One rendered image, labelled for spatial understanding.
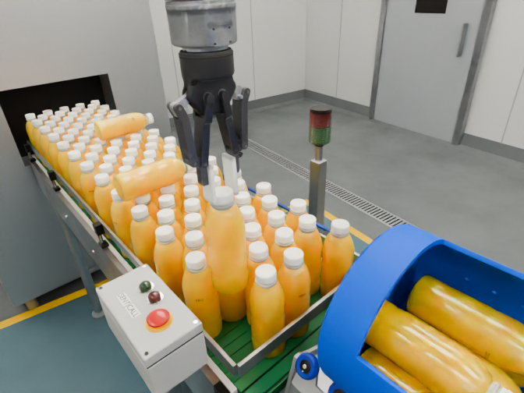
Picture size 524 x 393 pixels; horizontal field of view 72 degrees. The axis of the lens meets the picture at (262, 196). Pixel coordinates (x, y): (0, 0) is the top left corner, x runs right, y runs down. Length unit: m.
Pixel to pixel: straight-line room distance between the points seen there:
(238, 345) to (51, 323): 1.69
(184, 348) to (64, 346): 1.66
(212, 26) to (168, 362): 0.49
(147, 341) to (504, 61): 3.95
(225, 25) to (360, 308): 0.41
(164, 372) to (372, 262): 0.36
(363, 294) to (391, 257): 0.06
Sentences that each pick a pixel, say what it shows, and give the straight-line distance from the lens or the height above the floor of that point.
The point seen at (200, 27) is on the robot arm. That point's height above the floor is 1.52.
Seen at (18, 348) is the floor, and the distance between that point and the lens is 2.37.
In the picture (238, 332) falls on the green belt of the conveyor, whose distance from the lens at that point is 0.85.
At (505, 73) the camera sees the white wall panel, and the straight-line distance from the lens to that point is 4.19.
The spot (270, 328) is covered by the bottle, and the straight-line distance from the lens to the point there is 0.74.
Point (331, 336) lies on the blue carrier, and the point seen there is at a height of 1.13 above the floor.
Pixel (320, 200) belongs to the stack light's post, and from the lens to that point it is 1.16.
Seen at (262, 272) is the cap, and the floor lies 1.11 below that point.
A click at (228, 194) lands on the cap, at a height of 1.26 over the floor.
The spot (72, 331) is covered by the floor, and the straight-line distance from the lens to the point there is 2.31.
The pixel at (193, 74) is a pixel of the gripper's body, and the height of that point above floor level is 1.46.
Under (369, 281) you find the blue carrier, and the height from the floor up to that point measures 1.21.
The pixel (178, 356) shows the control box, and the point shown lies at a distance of 0.63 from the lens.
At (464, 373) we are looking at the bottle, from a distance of 0.54.
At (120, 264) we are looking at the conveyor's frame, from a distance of 1.11.
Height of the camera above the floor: 1.56
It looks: 30 degrees down
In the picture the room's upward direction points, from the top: 3 degrees counter-clockwise
